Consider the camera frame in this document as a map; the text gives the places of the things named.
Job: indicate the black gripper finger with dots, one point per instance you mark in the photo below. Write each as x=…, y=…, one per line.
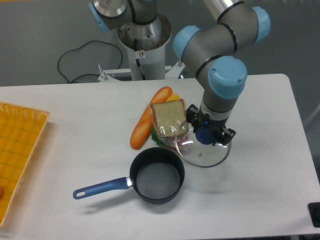
x=223, y=136
x=192, y=117

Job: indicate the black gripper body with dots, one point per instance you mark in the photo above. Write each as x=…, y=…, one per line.
x=209, y=129

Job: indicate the glass lid with blue knob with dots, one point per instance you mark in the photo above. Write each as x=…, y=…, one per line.
x=198, y=148

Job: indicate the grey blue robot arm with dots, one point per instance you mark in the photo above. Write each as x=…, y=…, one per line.
x=207, y=54

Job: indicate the wrapped sandwich in plastic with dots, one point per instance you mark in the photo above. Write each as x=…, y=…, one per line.
x=169, y=121

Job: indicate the yellow toy pepper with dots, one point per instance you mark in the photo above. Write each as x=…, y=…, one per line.
x=173, y=97

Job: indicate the orange toy baguette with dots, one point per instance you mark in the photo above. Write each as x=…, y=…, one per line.
x=142, y=130

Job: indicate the black device at table corner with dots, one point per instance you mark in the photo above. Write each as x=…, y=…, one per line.
x=314, y=211

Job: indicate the yellow plastic basket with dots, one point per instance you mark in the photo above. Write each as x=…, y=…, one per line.
x=20, y=130

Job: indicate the black saucepan with blue handle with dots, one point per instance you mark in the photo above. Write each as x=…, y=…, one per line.
x=156, y=174

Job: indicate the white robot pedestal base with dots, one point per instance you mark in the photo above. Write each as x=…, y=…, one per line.
x=145, y=45

